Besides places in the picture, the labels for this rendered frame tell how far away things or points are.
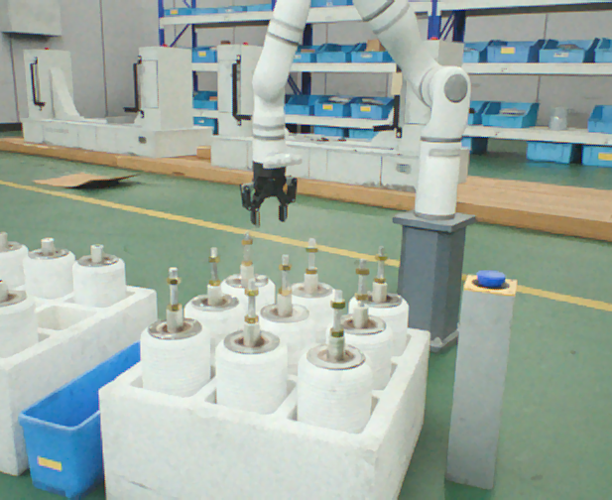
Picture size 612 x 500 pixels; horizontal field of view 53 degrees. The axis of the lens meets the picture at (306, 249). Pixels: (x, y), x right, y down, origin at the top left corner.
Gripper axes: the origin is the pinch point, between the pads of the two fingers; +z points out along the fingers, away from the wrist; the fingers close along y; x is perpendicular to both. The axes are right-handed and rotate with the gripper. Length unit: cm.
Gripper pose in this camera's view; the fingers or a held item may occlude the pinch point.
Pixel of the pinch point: (269, 218)
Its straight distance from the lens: 143.9
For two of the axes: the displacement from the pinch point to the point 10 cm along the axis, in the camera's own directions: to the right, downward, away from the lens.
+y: -8.5, 2.0, -4.9
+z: -0.2, 9.2, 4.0
